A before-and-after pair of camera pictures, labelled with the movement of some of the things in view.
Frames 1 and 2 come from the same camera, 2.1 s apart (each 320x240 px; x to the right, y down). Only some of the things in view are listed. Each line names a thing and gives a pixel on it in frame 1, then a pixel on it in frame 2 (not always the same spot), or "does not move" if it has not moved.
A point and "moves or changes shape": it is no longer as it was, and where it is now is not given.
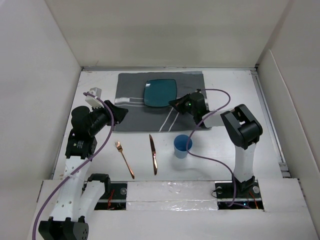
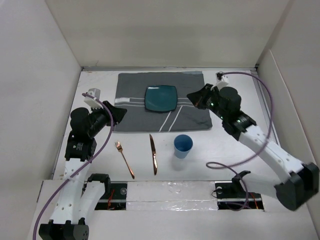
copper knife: [154, 155] does not move
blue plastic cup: [180, 145] does not move
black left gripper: [118, 113] does not move
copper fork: [120, 148] does not move
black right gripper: [178, 103] to [198, 98]
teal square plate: [160, 92] moves or changes shape
